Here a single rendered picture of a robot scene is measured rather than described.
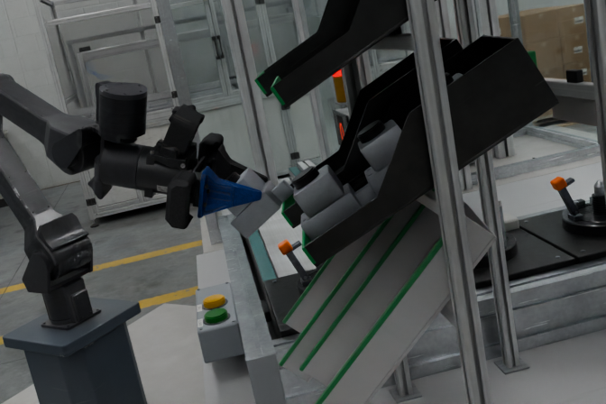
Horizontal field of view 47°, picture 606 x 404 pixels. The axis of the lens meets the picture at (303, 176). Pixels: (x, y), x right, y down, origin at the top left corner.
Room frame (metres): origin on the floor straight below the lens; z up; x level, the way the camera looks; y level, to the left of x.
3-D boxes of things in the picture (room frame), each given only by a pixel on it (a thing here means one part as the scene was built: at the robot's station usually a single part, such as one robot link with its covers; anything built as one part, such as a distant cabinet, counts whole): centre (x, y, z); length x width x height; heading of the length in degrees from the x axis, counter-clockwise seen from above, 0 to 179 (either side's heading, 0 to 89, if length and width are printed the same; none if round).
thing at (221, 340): (1.21, 0.20, 0.93); 0.21 x 0.07 x 0.06; 7
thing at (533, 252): (1.18, -0.28, 1.01); 0.24 x 0.24 x 0.13; 7
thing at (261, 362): (1.40, 0.16, 0.91); 0.89 x 0.06 x 0.11; 7
